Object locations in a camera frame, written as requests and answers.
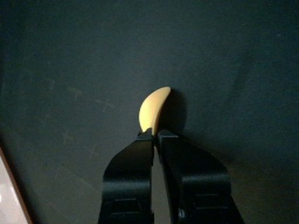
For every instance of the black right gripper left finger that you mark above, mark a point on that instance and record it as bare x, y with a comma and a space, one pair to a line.
128, 175

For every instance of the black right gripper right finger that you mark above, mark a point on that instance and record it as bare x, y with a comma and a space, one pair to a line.
197, 180

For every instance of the yellow toy potato chip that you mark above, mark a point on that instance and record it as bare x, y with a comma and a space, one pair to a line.
153, 109

